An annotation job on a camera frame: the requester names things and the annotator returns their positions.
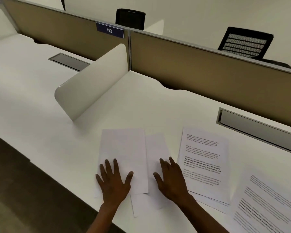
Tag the white paper sheet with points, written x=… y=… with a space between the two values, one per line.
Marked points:
x=213 y=207
x=155 y=152

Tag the person's right middle finger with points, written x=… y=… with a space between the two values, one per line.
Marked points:
x=173 y=163

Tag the person's right thumb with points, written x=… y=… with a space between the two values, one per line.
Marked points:
x=158 y=179

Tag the black mesh office chair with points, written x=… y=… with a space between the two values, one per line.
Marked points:
x=130 y=18

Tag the person's left middle finger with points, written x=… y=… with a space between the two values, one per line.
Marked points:
x=108 y=168

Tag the person's left hand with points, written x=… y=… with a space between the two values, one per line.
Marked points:
x=112 y=189

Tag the person's right forearm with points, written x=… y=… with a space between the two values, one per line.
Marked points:
x=203 y=215

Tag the long beige partition panel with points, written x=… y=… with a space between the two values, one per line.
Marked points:
x=220 y=77

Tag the person's right hand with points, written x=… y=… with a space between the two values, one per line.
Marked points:
x=173 y=184

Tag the printed paper with dense text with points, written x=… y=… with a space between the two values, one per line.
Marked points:
x=269 y=203

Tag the person's left thumb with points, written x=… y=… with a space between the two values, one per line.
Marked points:
x=129 y=177

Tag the person's left little finger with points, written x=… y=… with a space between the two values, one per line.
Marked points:
x=99 y=181

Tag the printed paper with bold paragraph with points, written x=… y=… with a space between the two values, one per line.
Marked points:
x=205 y=162

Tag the blue desk number label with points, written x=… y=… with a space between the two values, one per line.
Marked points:
x=109 y=30

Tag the white rounded desk divider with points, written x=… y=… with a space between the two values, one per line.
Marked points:
x=97 y=82
x=1 y=23
x=155 y=27

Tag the white paper sheet under stack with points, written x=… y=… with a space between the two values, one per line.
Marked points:
x=213 y=207

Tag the black striped-back office chair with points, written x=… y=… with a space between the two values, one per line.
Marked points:
x=245 y=43

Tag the beige partition panel with label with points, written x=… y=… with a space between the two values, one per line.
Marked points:
x=63 y=26

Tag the person's left forearm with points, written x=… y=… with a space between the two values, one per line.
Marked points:
x=106 y=218

